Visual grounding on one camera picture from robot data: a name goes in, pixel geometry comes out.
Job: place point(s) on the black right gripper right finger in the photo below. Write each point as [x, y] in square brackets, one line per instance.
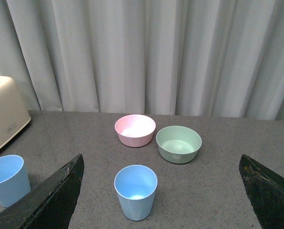
[265, 190]

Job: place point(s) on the cream white toaster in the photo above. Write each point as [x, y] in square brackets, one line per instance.
[14, 115]

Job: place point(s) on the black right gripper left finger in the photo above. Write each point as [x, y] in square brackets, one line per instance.
[51, 204]

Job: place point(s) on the green plastic bowl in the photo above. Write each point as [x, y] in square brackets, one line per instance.
[178, 144]

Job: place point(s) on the blue plastic cup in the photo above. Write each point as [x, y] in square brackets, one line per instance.
[14, 181]
[136, 186]

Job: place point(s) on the pink plastic bowl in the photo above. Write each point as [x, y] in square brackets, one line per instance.
[135, 130]

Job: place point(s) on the grey curtain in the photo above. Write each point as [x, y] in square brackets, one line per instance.
[171, 57]

